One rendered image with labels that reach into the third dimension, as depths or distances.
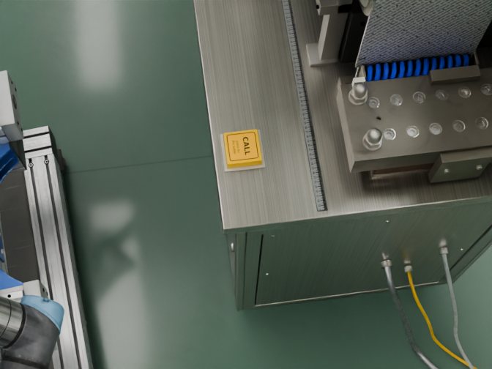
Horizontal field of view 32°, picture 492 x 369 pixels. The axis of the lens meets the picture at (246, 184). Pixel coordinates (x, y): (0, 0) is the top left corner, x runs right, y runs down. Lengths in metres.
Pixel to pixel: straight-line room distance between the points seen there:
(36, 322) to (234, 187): 0.52
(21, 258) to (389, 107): 1.21
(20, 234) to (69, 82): 0.62
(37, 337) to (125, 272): 1.22
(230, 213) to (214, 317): 0.90
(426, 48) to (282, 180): 0.38
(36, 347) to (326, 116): 0.76
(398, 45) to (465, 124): 0.20
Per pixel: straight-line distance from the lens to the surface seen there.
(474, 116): 1.69
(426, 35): 1.65
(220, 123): 1.77
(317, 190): 1.72
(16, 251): 2.47
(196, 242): 2.62
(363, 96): 1.64
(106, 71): 2.86
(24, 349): 1.41
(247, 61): 1.83
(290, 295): 2.37
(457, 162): 1.66
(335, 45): 1.78
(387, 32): 1.60
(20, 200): 2.51
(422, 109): 1.68
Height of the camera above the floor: 2.51
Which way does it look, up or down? 70 degrees down
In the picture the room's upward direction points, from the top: 2 degrees clockwise
